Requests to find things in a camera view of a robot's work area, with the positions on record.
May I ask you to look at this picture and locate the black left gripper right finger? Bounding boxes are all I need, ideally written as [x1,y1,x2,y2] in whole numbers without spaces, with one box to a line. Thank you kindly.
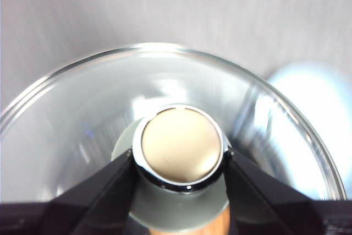
[224,151,329,235]

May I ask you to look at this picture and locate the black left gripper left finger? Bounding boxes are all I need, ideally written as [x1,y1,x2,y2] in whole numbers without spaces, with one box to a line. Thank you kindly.
[38,149,136,235]

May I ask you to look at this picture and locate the brown potato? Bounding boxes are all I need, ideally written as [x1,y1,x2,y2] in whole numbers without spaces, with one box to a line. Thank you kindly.
[148,207,230,235]

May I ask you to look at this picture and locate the glass lid with green knob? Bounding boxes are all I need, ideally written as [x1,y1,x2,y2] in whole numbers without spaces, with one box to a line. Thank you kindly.
[0,42,347,232]

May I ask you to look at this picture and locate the blue round plate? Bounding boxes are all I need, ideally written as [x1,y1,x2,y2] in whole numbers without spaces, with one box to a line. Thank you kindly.
[254,60,352,200]

